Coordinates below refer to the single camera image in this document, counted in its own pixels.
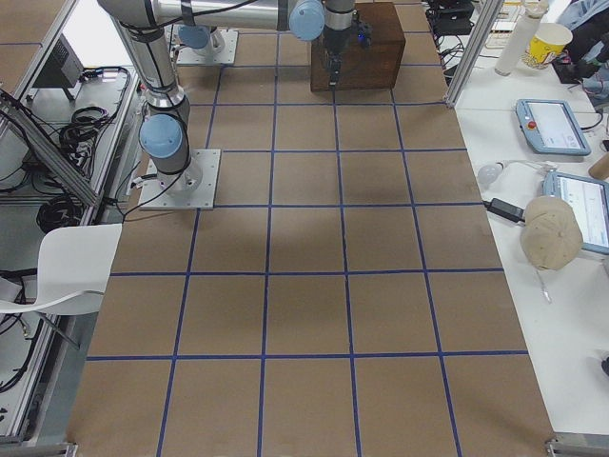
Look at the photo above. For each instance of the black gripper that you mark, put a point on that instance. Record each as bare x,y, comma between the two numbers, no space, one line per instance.
334,42

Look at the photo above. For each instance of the black electronics box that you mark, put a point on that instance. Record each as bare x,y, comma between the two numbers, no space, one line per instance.
62,70

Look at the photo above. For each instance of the brown cardboard tube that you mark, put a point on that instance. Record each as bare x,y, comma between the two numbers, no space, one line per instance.
600,170

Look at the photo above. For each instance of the black power adapter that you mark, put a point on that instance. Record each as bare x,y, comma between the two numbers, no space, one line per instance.
505,210

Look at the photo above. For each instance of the blue teach pendant far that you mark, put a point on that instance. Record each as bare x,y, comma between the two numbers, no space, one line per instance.
550,127

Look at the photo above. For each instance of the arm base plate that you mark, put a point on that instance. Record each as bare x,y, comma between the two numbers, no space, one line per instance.
194,189
186,57

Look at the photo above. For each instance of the white cardboard tube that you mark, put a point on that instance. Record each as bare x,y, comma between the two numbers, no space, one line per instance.
523,32

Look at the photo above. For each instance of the white light bulb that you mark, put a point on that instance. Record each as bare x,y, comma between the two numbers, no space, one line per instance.
488,174

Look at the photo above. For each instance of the white plastic chair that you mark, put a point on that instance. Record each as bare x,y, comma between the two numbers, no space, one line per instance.
73,268

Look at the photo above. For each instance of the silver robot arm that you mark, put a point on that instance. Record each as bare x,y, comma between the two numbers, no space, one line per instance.
201,39
142,25

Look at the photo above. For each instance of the aluminium frame post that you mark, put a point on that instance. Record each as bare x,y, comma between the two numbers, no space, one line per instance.
489,12

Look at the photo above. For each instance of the beige baseball cap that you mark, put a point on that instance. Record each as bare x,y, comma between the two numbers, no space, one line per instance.
551,237

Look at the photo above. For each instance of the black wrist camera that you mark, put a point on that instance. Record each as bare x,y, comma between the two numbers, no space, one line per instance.
364,32

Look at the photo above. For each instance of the dark wooden drawer box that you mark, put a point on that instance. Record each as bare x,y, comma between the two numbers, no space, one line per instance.
373,68

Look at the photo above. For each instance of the blue teach pendant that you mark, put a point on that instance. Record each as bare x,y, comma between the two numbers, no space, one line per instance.
550,127
588,198

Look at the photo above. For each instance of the blue teach pendant near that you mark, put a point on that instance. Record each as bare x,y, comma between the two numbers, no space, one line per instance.
588,198

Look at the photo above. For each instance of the yellow popcorn cup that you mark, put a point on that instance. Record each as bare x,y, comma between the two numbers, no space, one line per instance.
547,44

